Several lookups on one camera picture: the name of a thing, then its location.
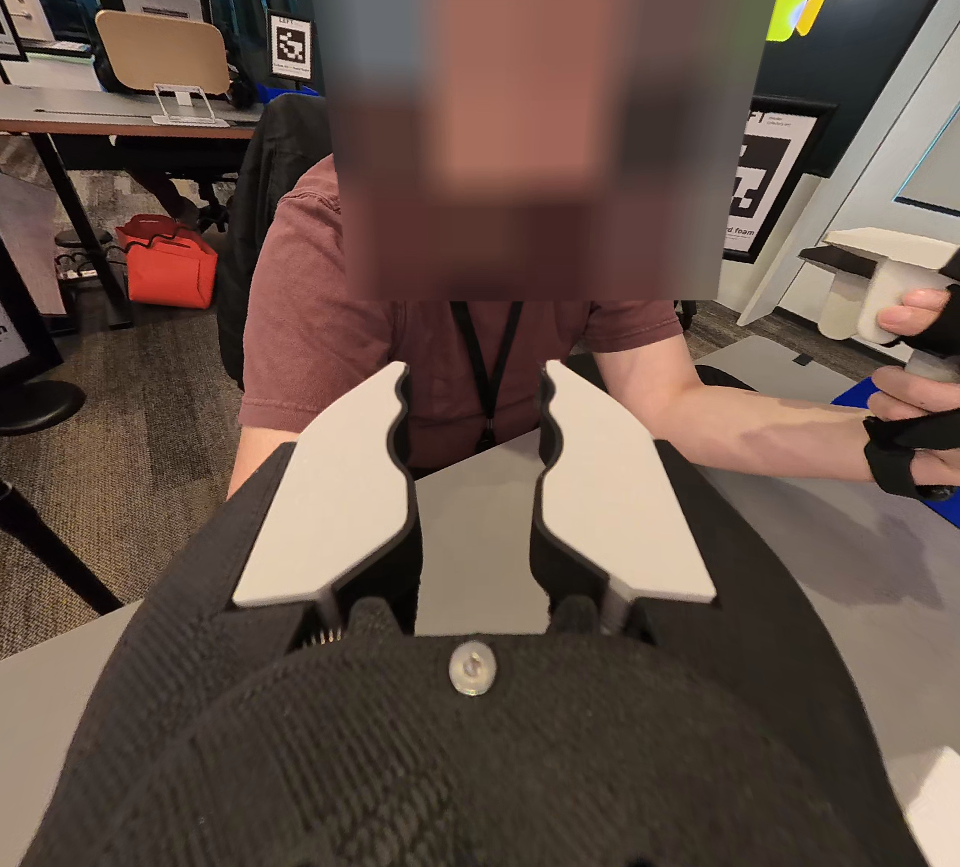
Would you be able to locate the person's left forearm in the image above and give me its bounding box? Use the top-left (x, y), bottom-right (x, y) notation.
top-left (645, 334), bottom-right (877, 487)

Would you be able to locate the person's maroon shirt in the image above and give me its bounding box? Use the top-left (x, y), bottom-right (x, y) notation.
top-left (240, 154), bottom-right (687, 472)

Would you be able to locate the black harness strap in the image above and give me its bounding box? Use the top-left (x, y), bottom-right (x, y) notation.
top-left (448, 300), bottom-right (525, 453)

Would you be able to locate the white and wooden document stand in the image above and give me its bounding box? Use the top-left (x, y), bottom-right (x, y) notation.
top-left (93, 8), bottom-right (234, 128)

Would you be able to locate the blue plastic bin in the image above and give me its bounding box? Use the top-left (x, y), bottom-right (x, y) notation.
top-left (831, 378), bottom-right (960, 529)

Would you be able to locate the white hard foam cube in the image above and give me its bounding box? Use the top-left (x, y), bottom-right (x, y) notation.
top-left (896, 745), bottom-right (960, 867)

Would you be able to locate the black office chair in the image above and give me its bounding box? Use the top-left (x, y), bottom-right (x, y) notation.
top-left (216, 92), bottom-right (336, 390)

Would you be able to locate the grey desk with wooden edge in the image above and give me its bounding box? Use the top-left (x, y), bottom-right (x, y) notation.
top-left (0, 83), bottom-right (265, 332)

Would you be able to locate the person's right forearm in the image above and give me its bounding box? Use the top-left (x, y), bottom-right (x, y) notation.
top-left (226, 423), bottom-right (303, 502)

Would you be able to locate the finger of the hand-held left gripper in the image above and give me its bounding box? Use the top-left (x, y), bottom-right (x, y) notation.
top-left (797, 227), bottom-right (960, 281)

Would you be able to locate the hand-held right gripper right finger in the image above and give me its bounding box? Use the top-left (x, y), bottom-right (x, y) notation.
top-left (528, 359), bottom-right (717, 634)

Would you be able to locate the red bag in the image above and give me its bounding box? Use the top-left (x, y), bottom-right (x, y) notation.
top-left (114, 213), bottom-right (220, 311)

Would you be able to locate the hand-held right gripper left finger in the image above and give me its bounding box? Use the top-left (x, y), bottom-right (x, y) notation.
top-left (232, 360), bottom-right (423, 634)

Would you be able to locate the person's left hand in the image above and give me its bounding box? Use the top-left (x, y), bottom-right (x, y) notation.
top-left (866, 288), bottom-right (960, 493)

